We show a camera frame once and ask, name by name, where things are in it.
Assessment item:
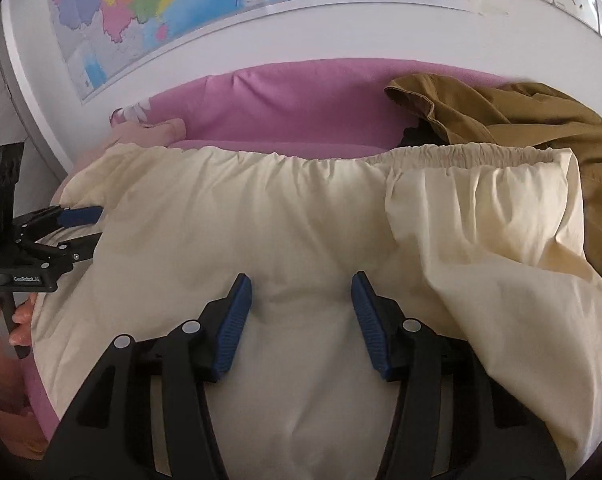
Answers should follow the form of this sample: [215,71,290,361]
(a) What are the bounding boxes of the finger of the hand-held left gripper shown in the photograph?
[22,231,103,274]
[14,204,104,234]

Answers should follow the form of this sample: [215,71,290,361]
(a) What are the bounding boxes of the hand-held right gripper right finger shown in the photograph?
[351,271,566,480]

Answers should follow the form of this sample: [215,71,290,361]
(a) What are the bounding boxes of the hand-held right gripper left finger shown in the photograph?
[46,273,253,480]

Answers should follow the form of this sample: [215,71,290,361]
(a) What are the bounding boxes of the cream pants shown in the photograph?
[31,142,602,480]

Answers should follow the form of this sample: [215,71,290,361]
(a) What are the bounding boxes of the person's left forearm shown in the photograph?
[0,327,32,416]

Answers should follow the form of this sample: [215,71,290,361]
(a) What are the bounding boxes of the person's left hand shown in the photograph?
[0,292,38,349]

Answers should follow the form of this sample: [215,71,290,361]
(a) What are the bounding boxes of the pale pink cloth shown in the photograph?
[108,117,187,149]

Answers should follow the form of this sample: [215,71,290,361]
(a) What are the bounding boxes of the black cloth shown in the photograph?
[398,125,447,151]

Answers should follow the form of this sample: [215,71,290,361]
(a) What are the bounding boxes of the pink bed sheet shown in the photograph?
[18,57,516,441]

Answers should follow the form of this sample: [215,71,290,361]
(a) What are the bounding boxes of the mustard brown jacket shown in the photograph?
[383,72,602,276]

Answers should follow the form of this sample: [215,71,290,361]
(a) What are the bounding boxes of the colourful wall map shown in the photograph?
[44,0,479,106]

